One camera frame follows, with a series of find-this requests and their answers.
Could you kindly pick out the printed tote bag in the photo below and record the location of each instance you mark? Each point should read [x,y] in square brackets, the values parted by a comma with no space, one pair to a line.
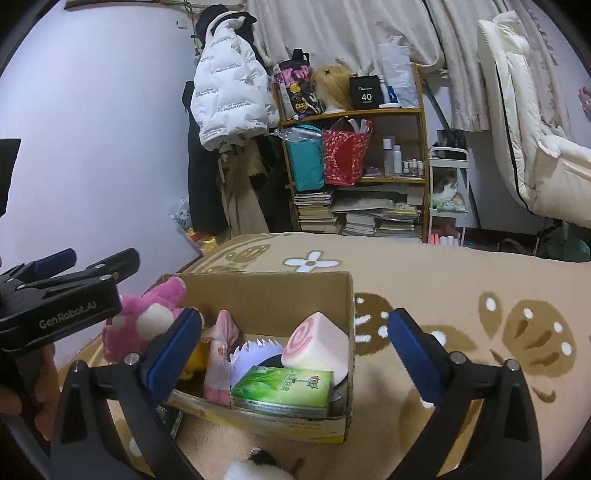
[298,92]

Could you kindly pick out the pink plush toy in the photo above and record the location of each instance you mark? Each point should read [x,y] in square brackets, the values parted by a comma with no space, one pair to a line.
[134,318]

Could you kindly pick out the pink swirl roll cushion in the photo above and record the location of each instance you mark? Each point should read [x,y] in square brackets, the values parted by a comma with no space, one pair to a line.
[318,341]

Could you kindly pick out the white plastic bag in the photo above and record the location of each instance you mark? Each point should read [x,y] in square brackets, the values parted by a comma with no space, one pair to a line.
[397,64]

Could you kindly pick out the person's left hand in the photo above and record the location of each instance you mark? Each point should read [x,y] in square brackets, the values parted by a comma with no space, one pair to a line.
[48,387]

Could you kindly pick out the yellow plush toy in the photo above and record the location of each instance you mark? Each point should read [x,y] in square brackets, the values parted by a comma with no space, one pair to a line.
[198,360]

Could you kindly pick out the row of cosmetic bottles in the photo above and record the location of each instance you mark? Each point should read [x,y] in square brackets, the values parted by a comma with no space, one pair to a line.
[388,157]

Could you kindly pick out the stack of books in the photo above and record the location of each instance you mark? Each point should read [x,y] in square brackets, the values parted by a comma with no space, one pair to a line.
[316,212]

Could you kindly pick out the beige trousers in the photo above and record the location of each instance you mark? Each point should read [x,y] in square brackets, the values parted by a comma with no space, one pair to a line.
[240,203]

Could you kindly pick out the white puffer jacket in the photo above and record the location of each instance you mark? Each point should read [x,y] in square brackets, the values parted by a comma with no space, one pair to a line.
[231,83]

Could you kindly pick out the wooden rod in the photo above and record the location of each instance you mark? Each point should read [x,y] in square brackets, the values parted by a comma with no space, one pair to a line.
[115,3]

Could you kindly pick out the wooden shelf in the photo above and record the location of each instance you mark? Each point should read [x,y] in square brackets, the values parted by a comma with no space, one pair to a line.
[355,112]

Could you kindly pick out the dark hanging garment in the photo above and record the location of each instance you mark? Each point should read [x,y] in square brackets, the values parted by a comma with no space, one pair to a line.
[277,203]

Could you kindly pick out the pale curtain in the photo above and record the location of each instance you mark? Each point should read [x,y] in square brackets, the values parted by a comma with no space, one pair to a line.
[351,32]

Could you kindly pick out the black box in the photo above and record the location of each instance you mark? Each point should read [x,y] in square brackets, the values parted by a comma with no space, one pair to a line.
[366,94]

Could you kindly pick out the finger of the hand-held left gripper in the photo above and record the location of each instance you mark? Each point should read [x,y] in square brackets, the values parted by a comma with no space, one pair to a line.
[55,261]
[106,267]

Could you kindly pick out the pale green bundle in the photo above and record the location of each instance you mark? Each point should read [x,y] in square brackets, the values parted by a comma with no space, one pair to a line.
[450,201]

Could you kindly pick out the blonde wig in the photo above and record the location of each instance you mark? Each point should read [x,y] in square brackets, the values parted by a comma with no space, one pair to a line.
[332,87]

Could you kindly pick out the cardboard box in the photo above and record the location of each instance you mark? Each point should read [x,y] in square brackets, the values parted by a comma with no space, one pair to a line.
[277,427]

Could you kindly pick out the black packet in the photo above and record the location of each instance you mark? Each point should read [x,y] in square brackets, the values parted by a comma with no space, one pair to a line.
[171,422]

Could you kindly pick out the black coat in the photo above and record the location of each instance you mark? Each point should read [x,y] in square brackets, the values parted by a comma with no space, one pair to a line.
[203,184]

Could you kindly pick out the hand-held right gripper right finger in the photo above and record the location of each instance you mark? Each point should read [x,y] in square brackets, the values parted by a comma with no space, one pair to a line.
[415,360]

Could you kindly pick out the pile of books and magazines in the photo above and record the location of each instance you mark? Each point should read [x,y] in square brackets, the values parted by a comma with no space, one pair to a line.
[383,221]

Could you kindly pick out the white duvet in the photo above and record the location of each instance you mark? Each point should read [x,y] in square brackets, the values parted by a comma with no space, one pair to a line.
[531,115]

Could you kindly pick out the purple and white plush toy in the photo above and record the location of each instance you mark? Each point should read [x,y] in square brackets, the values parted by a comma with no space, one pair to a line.
[254,360]

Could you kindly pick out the red patterned bag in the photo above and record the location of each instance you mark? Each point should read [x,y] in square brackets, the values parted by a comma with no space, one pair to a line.
[344,157]

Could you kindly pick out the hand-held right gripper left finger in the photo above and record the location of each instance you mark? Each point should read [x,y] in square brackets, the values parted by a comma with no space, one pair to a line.
[173,355]

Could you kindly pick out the white trolley cart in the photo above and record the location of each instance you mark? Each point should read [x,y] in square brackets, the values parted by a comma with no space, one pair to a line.
[448,152]

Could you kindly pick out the black case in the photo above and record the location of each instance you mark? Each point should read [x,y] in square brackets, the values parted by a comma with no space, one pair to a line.
[450,138]

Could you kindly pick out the teal bag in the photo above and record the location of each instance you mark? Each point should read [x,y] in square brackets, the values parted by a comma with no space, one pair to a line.
[304,161]

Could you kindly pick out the pink ribboned packet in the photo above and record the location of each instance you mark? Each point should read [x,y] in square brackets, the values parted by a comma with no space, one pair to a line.
[217,374]

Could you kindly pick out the white and brown furry plush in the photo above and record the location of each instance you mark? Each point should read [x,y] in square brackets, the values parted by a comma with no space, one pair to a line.
[258,468]

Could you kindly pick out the green tissue pack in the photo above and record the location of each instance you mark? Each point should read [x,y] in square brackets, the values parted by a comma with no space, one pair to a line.
[277,383]

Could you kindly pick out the clear plastic bag of toys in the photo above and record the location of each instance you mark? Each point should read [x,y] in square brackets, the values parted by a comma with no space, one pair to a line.
[189,230]

